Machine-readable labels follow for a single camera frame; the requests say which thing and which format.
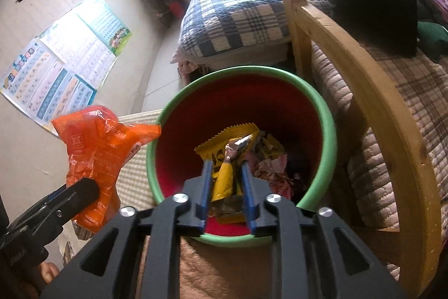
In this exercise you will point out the orange plastic wrapper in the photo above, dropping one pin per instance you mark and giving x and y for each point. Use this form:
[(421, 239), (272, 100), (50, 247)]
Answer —
[(98, 152)]

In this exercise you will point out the blue colourful wall poster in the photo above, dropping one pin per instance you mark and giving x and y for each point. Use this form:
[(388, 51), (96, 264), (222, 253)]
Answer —
[(45, 88)]

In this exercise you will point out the red bin with green rim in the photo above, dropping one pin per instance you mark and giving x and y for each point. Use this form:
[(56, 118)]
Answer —
[(245, 92)]

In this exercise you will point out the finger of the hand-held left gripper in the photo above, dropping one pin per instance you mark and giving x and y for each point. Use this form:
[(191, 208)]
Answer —
[(56, 196), (82, 197)]

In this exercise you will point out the white wall poster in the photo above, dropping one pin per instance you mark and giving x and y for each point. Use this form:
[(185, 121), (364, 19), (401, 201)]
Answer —
[(82, 46)]

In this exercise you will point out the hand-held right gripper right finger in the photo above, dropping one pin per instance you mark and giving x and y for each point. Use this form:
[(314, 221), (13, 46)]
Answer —
[(247, 194)]

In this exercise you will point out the peach fuzzy garment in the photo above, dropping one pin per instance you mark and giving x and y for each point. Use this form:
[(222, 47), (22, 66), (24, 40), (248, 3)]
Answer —
[(224, 271)]

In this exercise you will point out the printed paper packet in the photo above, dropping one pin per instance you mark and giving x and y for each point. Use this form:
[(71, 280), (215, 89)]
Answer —
[(69, 253)]

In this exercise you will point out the small yellow wrapper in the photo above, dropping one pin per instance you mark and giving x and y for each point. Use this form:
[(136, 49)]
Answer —
[(271, 150)]

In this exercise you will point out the person's left hand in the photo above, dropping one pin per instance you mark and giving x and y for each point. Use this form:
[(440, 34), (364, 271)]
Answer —
[(49, 272)]

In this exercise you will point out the light pink wrapper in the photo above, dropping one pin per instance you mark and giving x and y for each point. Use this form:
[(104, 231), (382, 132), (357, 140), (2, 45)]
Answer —
[(276, 176)]

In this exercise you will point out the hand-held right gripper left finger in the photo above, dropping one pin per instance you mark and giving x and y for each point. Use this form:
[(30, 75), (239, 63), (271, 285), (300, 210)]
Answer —
[(206, 194)]

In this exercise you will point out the red canister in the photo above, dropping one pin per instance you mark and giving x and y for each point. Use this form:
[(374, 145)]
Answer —
[(176, 10)]

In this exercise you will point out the green wall poster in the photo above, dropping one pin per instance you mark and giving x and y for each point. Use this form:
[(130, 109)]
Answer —
[(108, 25)]

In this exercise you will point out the black cloth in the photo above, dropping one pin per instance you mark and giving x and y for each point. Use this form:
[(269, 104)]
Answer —
[(371, 4)]

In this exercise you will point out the green cloth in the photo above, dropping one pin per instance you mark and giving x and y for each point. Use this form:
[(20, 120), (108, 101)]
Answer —
[(434, 39)]

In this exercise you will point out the large yellow wrapper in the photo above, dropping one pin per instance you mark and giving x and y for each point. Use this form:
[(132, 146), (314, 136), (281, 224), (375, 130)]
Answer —
[(224, 180)]

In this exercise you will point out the pink bed sheet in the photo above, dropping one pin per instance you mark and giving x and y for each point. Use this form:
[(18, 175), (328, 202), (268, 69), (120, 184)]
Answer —
[(183, 62)]

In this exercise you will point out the plaid bedspread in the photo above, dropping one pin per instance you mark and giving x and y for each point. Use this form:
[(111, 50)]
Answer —
[(241, 15)]

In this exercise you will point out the quilted chair cushion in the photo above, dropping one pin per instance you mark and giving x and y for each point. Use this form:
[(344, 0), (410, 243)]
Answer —
[(420, 103)]

